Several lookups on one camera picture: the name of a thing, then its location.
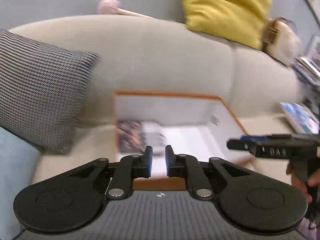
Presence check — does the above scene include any beige fabric sofa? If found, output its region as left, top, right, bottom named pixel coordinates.
left=11, top=15, right=304, bottom=182

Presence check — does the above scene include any orange cardboard storage box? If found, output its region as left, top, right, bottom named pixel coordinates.
left=113, top=91, right=253, bottom=190

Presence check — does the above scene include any houndstooth black white pillow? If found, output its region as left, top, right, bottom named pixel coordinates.
left=1, top=29, right=100, bottom=154

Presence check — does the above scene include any yellow throw pillow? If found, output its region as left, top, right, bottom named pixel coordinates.
left=182, top=0, right=272, bottom=49

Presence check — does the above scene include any light blue cushion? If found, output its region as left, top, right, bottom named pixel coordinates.
left=1, top=128, right=40, bottom=239

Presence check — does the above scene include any blue patterned pillow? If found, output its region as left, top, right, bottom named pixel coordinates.
left=279, top=102, right=319, bottom=134

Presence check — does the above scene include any person's right hand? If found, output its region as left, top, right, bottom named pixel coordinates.
left=286, top=163, right=320, bottom=203

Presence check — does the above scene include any stack of books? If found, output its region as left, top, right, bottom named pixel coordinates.
left=292, top=56, right=319, bottom=87

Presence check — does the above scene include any cream plush handbag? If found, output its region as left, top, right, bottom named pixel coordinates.
left=262, top=17, right=302, bottom=67

